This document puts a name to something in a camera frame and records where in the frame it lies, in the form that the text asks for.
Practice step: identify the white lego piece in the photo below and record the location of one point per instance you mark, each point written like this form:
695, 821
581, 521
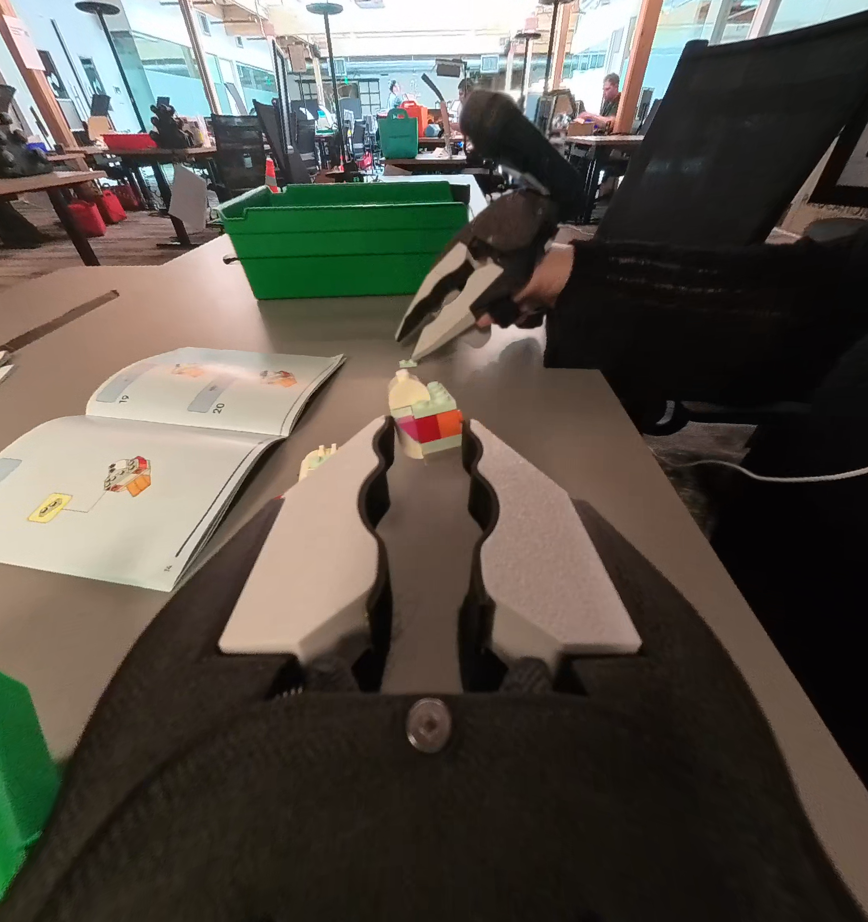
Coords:
318, 461

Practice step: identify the wooden work table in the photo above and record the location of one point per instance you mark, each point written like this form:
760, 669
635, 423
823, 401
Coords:
167, 153
16, 187

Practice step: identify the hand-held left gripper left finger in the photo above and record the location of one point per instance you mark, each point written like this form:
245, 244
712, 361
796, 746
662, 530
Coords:
311, 562

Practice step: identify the person's right forearm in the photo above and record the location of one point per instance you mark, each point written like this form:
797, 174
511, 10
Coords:
657, 302

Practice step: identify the lego instruction booklet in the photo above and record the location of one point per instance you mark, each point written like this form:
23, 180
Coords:
153, 461

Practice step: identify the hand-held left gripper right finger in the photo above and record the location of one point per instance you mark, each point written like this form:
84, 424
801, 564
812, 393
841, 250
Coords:
549, 562

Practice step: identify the green tote bag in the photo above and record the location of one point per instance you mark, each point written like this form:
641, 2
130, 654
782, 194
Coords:
398, 137

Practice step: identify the red tray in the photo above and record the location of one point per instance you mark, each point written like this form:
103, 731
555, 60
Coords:
127, 140

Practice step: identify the green plastic bin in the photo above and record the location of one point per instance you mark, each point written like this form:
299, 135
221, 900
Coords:
8, 756
333, 245

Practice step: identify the white and black sign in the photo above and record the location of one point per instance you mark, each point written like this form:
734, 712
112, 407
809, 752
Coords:
866, 151

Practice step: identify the red canister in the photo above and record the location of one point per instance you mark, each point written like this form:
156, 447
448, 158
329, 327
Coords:
113, 205
86, 220

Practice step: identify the person's dark clothing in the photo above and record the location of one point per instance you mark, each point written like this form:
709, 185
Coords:
815, 576

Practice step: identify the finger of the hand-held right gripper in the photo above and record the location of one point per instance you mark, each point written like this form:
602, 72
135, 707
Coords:
434, 288
455, 324

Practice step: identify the black office chair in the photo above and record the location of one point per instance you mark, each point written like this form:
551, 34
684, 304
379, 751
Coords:
239, 151

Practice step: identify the person's right hand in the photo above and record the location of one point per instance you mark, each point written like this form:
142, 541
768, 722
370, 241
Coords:
553, 277

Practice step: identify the black mesh chair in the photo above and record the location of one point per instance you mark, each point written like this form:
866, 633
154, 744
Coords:
729, 144

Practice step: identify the black floor lamp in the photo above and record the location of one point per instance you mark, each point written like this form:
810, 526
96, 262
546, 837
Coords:
327, 50
113, 57

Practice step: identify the colourful lego brick model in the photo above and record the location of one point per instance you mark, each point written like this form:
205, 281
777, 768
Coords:
426, 428

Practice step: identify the white board sheet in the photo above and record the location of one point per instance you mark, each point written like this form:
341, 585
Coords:
189, 198

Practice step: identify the orange traffic cone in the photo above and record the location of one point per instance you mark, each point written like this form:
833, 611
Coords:
271, 176

